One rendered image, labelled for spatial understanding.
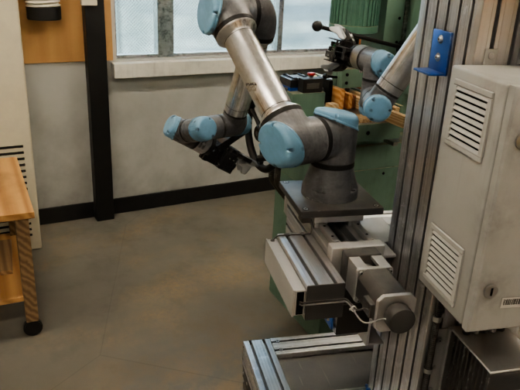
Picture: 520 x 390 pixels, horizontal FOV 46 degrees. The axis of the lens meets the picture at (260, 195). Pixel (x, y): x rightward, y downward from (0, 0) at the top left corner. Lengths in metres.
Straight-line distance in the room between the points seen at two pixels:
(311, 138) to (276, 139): 0.08
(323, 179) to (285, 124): 0.20
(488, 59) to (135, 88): 2.38
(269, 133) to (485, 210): 0.56
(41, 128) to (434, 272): 2.41
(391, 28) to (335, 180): 0.88
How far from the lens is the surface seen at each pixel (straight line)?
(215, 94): 3.54
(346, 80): 2.27
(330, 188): 1.57
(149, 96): 3.40
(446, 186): 1.25
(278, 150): 1.45
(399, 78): 1.70
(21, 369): 2.40
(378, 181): 2.25
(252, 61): 1.56
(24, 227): 2.32
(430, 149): 1.40
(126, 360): 2.36
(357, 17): 2.21
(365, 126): 2.05
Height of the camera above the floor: 1.41
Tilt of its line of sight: 22 degrees down
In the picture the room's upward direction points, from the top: 3 degrees clockwise
